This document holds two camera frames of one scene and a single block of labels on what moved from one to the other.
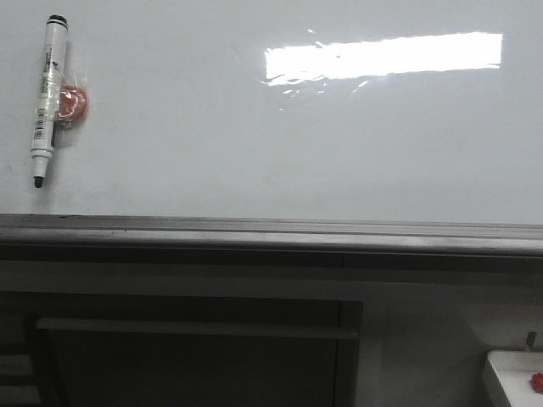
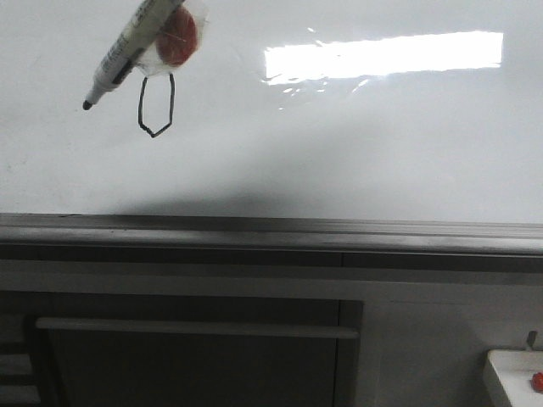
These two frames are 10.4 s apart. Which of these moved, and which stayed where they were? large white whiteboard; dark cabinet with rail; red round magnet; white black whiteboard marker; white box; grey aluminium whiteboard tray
Moved: red round magnet; white black whiteboard marker
Stayed: dark cabinet with rail; large white whiteboard; white box; grey aluminium whiteboard tray
